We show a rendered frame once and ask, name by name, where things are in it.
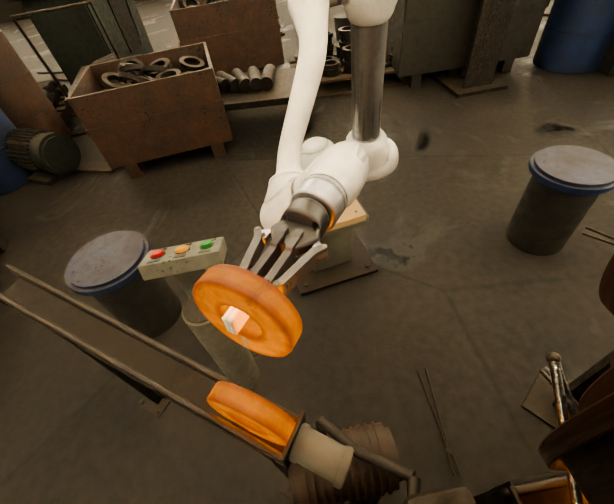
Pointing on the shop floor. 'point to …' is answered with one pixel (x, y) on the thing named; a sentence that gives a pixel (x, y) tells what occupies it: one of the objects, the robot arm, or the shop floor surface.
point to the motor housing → (324, 493)
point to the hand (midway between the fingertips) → (244, 305)
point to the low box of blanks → (152, 107)
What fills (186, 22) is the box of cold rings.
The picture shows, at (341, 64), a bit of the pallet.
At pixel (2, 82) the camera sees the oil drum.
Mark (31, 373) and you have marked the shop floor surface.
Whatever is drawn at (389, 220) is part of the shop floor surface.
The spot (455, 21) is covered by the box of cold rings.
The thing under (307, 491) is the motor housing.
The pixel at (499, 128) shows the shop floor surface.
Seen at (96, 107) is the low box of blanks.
